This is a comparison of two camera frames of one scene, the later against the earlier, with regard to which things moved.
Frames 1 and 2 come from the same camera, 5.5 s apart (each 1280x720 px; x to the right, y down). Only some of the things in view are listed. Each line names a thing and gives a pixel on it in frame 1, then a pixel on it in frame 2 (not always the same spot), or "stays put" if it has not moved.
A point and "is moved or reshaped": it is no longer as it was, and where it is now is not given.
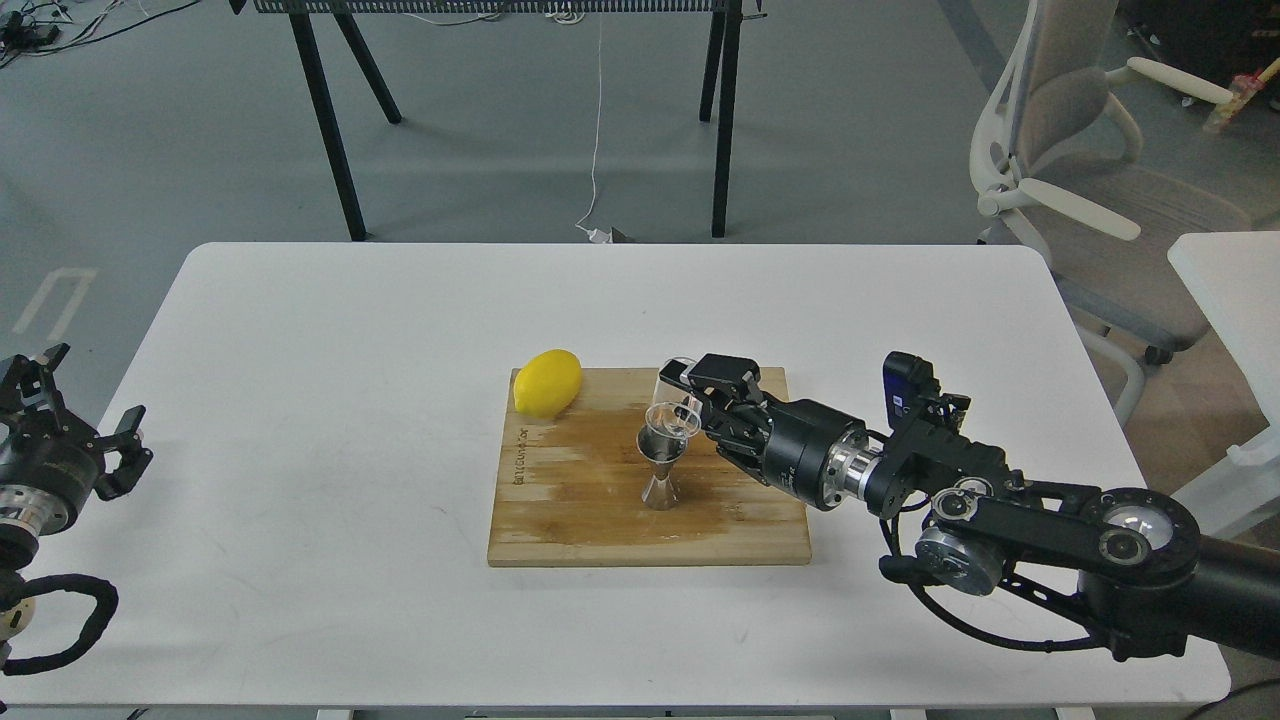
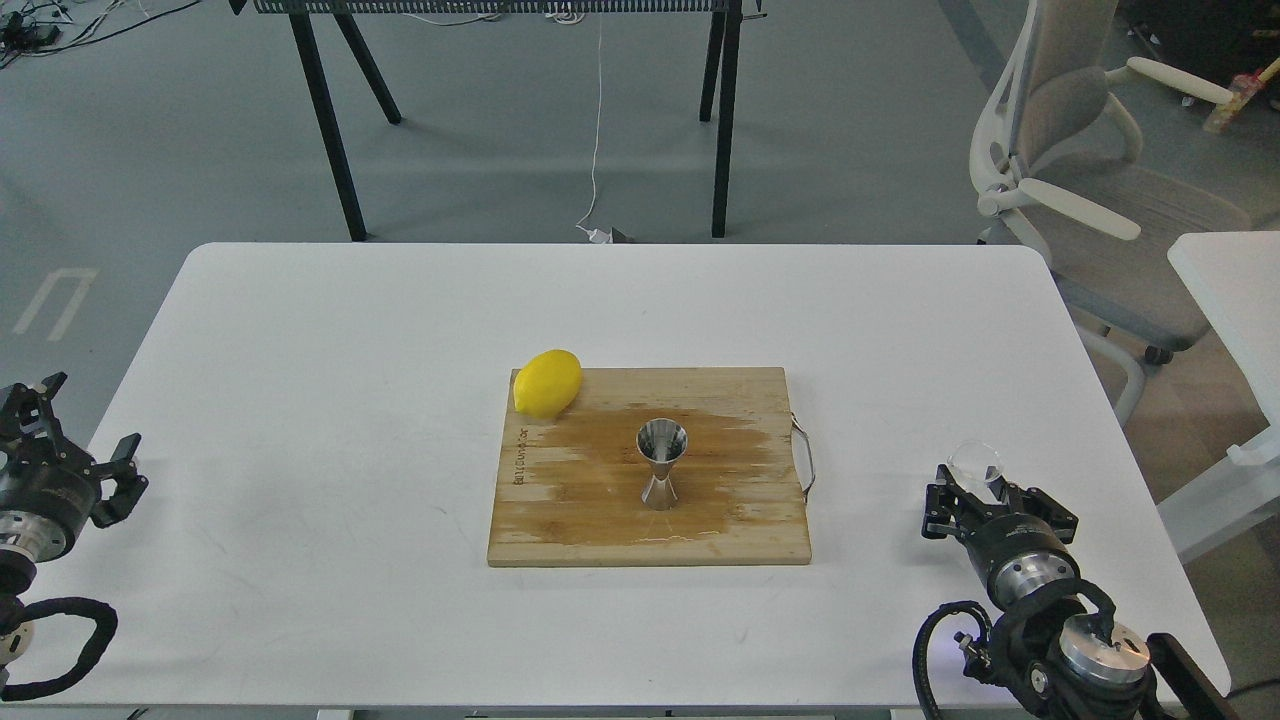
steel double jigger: x=660 y=492 stays put
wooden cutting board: x=572 y=489 stays put
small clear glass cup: x=675 y=412 is moved or reshaped
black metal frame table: x=722 y=68 stays put
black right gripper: x=784 y=444 -> x=1015 y=553
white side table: x=1239 y=274 stays put
